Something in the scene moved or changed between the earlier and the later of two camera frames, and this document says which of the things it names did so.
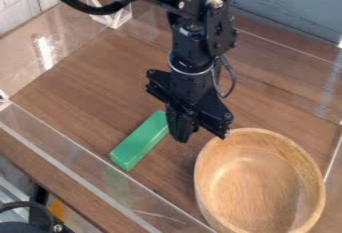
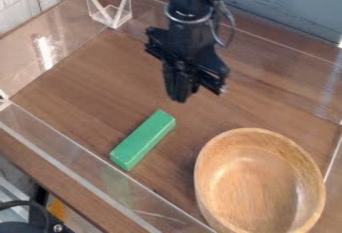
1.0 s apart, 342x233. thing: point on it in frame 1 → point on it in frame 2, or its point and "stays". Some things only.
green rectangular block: [139, 139] stays
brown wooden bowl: [259, 183] stays
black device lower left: [42, 222] stays
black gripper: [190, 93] → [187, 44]
